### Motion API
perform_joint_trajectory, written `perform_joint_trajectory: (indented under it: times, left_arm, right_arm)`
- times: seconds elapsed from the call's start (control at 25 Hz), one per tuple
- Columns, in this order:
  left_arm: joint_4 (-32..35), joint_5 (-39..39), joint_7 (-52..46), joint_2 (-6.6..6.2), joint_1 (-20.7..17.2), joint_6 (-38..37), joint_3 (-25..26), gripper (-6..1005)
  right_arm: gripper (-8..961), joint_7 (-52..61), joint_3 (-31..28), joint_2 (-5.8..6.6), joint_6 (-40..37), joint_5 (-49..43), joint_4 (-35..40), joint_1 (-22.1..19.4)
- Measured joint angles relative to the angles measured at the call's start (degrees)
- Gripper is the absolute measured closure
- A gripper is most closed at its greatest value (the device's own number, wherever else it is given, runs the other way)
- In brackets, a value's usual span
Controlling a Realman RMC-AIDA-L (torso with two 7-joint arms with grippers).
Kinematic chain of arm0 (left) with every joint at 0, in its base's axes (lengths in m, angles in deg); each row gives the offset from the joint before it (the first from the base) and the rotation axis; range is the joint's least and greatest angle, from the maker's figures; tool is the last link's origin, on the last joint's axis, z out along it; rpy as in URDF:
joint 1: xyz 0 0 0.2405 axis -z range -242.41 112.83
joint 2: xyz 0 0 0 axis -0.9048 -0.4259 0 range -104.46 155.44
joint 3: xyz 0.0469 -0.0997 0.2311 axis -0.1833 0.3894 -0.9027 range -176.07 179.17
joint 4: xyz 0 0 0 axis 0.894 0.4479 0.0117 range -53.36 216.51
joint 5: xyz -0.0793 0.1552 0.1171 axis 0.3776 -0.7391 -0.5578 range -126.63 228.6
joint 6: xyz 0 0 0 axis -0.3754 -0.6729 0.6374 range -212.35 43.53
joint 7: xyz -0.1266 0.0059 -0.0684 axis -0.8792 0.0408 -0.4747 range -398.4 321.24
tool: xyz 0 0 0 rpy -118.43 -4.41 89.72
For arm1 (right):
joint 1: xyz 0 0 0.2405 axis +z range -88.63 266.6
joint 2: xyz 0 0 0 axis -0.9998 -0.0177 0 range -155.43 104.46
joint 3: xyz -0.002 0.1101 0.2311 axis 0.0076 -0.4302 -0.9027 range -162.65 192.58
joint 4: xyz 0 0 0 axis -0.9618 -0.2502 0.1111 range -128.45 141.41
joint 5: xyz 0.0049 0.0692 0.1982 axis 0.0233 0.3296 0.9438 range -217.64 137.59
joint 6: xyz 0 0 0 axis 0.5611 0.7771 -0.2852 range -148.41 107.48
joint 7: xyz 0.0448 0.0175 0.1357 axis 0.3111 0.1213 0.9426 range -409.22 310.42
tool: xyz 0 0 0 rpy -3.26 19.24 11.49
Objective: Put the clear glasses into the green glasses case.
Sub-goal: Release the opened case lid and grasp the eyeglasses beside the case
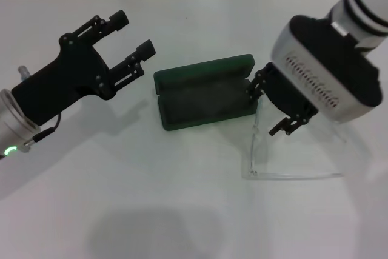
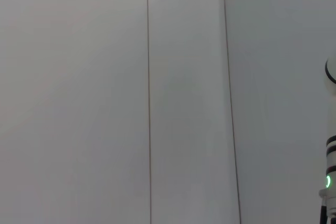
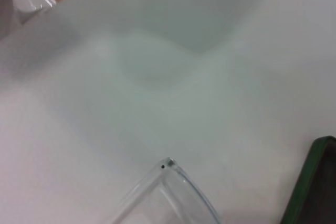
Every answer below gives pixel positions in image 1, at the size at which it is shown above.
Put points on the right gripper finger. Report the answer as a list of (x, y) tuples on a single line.
[(288, 125), (256, 86)]

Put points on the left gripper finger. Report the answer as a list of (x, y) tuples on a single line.
[(145, 49), (119, 20)]

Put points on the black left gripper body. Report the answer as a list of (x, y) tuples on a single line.
[(60, 80)]

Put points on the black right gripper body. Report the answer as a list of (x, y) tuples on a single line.
[(282, 92)]

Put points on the clear white glasses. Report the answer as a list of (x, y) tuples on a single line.
[(256, 133)]

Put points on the green glasses case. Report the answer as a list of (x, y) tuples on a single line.
[(197, 104)]

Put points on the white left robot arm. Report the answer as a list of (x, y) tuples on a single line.
[(15, 125)]

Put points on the left gripper silver fitting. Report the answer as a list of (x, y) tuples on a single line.
[(24, 72)]

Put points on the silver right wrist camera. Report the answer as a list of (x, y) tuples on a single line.
[(318, 68)]

